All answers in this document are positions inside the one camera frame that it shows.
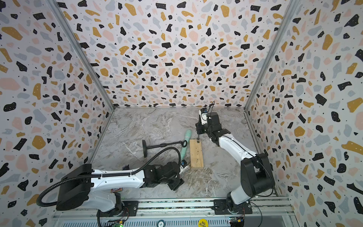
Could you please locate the wooden plank block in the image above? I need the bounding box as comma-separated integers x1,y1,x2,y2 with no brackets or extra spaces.
190,139,204,169

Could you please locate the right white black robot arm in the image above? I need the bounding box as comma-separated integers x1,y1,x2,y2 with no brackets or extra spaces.
196,108,275,210

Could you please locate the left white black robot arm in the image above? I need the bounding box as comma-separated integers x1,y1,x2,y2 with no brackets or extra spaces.
56,160,188,213

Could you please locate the black disc stand rod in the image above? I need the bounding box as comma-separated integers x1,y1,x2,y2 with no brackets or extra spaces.
142,140,183,158

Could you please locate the purple card packet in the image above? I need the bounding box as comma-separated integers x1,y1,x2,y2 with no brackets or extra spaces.
111,188,123,193

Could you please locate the yellow round sticker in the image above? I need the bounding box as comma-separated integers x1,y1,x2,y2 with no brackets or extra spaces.
198,218,209,227

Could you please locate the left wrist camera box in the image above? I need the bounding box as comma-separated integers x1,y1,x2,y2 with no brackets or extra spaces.
180,159,190,174

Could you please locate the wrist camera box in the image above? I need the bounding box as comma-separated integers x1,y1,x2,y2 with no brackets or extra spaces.
180,159,190,174
199,107,208,125

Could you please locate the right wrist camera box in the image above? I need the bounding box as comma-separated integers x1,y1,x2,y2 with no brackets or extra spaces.
199,107,208,125

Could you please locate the mint green handle tool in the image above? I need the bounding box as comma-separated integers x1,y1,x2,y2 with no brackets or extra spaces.
181,129,192,160

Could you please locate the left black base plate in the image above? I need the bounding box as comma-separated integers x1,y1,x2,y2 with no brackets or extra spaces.
97,200,139,218

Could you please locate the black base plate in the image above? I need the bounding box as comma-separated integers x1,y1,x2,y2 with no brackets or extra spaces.
97,200,139,218
212,198,252,215

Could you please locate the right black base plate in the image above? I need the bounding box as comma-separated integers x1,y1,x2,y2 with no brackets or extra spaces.
212,198,252,215

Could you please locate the aluminium rail frame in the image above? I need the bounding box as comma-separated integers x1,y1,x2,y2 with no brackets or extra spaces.
50,197,299,227

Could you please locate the black corrugated cable conduit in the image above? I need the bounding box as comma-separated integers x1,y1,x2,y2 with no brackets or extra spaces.
36,147,182,207

